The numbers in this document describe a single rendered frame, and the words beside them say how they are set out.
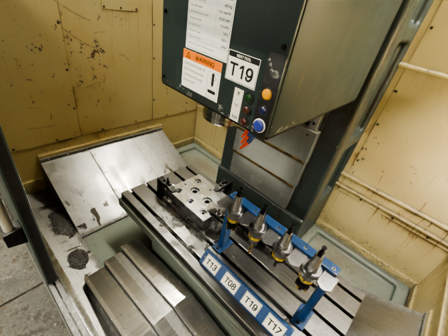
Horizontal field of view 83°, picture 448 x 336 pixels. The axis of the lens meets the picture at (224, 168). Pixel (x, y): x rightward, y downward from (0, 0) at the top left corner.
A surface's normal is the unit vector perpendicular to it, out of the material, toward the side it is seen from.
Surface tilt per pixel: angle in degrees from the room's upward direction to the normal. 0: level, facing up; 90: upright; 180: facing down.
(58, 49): 90
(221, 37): 90
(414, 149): 90
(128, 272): 8
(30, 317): 0
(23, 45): 90
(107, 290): 8
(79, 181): 24
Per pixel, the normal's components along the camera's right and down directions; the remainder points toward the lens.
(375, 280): 0.16, -0.81
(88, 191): 0.44, -0.54
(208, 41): -0.68, 0.33
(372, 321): -0.15, -0.94
